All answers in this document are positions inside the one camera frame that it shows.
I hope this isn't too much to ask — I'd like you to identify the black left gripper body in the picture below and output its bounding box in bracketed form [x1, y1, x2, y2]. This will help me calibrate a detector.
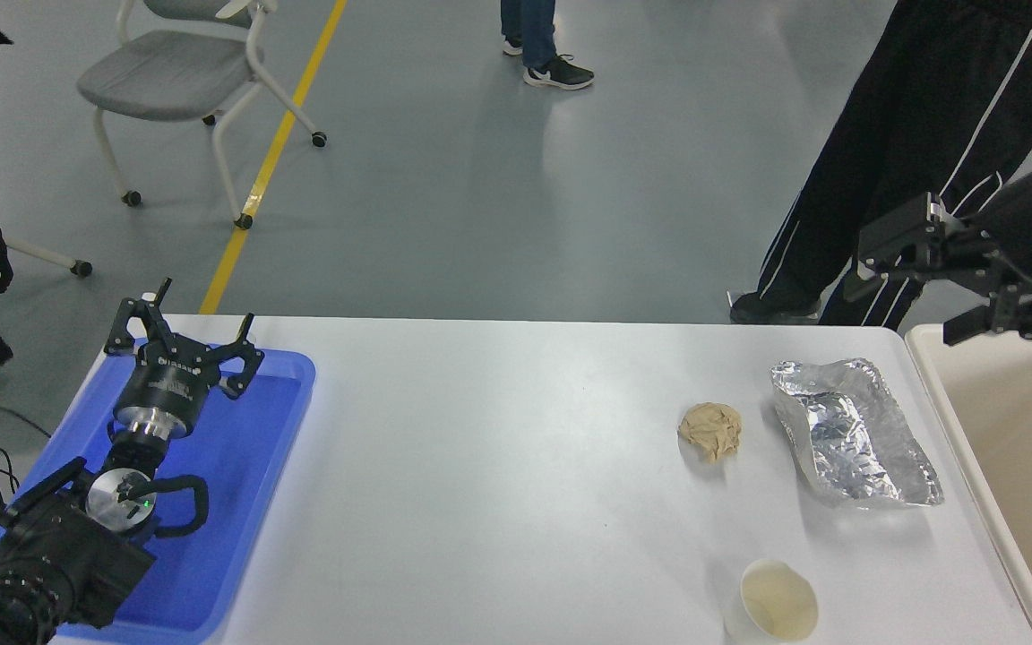
[113, 343, 224, 431]

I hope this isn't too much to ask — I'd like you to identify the white paper cup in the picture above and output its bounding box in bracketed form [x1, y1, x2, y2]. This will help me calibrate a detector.
[722, 559, 819, 645]

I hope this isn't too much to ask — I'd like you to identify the blue plastic tray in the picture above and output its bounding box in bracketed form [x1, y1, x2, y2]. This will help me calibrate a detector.
[0, 339, 315, 644]

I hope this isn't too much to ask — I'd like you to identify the white chair leg with castor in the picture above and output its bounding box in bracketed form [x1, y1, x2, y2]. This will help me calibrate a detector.
[5, 237, 92, 277]

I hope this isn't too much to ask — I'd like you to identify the large pale bin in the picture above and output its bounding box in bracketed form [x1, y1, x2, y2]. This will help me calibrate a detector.
[904, 322, 1032, 644]

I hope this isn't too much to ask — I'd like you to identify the crumpled silver foil tray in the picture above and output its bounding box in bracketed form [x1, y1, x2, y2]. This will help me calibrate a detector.
[770, 357, 944, 509]

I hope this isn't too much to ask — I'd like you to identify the crumpled tan paper ball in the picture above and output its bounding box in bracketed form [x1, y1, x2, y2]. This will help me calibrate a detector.
[678, 401, 743, 462]

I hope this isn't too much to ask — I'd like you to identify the grey chair with white frame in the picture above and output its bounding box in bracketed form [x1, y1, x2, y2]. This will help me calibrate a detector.
[75, 0, 329, 230]

